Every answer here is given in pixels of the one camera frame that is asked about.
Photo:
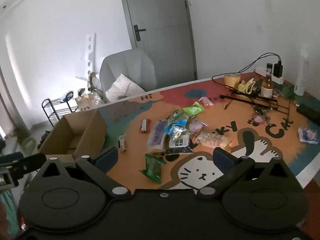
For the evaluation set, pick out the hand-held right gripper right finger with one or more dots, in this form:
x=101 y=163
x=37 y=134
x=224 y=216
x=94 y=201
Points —
x=223 y=158

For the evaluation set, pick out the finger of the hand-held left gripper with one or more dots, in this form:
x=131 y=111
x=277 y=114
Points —
x=30 y=163

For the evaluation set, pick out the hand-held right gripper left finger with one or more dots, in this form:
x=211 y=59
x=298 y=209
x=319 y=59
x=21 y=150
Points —
x=107 y=158

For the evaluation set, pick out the clear cracker packet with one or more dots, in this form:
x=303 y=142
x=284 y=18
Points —
x=215 y=140

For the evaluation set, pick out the small clear snack packet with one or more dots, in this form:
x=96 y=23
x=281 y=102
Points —
x=122 y=143

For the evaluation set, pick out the round purple snack packet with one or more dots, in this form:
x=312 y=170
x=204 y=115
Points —
x=196 y=126

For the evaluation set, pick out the dark green striped snack packet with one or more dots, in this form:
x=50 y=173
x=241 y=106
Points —
x=152 y=167

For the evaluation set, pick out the black and white snack packet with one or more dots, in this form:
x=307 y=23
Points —
x=178 y=143

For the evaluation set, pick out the small red snack packet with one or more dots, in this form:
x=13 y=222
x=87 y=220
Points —
x=144 y=125

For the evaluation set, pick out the long purple snack packet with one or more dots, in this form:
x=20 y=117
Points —
x=157 y=136

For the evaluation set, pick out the light green snack packet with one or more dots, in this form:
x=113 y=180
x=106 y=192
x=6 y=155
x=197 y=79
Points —
x=193 y=109

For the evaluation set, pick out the green bag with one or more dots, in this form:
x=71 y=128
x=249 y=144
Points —
x=27 y=142

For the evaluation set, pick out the teal cloth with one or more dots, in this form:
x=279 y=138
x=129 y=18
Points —
x=7 y=205

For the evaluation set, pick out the small pink round item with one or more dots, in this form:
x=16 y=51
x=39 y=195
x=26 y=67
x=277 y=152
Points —
x=257 y=120

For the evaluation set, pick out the black shoe rack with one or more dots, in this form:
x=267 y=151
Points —
x=58 y=115

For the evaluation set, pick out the printed brown cardboard box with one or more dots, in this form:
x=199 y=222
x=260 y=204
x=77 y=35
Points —
x=85 y=105

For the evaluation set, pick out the clear plastic wrap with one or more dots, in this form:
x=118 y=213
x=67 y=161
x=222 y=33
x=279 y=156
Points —
x=96 y=96

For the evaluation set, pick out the black folding stand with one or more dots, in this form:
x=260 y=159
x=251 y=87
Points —
x=250 y=100

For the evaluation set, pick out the blue and white item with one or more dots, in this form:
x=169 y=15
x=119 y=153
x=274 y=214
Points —
x=68 y=96

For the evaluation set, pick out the dotted white cushion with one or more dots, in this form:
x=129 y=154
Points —
x=122 y=86

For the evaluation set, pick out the yellow crumpled packet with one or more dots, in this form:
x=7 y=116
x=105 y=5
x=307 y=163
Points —
x=245 y=87

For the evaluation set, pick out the yellow tape roll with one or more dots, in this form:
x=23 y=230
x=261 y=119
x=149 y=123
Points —
x=231 y=81

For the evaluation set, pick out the brown glass bottle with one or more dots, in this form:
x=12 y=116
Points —
x=267 y=87

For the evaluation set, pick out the white power strip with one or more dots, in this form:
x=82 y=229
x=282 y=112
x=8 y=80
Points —
x=260 y=70

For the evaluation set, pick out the black flat case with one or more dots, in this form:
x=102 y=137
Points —
x=308 y=111

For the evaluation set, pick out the grey armchair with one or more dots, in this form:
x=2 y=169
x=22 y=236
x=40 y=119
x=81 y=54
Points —
x=130 y=62

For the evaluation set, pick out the black charger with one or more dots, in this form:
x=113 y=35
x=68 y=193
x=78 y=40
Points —
x=278 y=70

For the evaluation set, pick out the white plastic bottle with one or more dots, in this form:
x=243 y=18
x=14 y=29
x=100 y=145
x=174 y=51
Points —
x=301 y=85

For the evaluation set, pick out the white foam board with holes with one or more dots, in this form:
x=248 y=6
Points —
x=90 y=45

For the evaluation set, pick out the grey door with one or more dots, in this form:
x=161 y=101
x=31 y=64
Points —
x=160 y=17

